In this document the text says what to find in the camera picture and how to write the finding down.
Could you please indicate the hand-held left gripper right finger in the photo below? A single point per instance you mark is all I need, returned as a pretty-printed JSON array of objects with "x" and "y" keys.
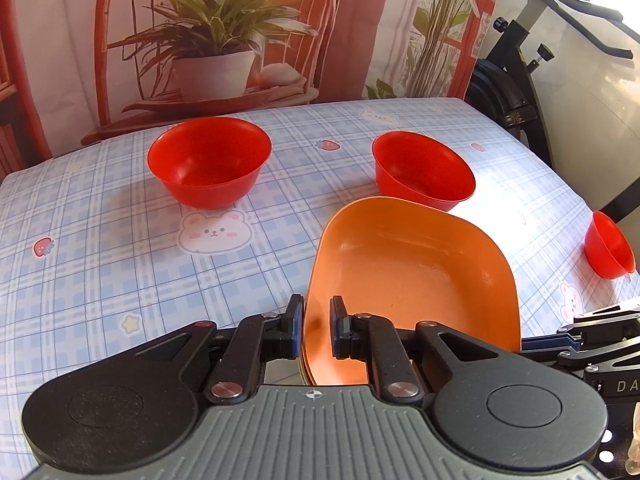
[{"x": 340, "y": 332}]

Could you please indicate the black exercise bike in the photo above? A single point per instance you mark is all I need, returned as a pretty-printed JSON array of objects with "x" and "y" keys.
[{"x": 505, "y": 95}]

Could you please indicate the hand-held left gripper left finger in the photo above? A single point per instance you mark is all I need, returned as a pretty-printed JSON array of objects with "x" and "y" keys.
[{"x": 298, "y": 325}]

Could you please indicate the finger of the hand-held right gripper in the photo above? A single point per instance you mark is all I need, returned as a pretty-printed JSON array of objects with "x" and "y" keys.
[
  {"x": 605, "y": 319},
  {"x": 547, "y": 344}
]

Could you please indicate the plaid printed tablecloth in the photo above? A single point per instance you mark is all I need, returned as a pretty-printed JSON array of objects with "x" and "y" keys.
[{"x": 100, "y": 220}]

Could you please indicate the red plastic bowl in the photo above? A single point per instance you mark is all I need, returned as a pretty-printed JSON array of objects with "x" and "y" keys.
[
  {"x": 210, "y": 162},
  {"x": 425, "y": 172},
  {"x": 607, "y": 250}
]

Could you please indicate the orange square plate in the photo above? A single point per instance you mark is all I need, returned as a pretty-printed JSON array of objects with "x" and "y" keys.
[{"x": 410, "y": 280}]

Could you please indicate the printed plant backdrop cloth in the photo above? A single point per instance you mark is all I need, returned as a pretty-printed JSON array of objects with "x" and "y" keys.
[{"x": 350, "y": 35}]

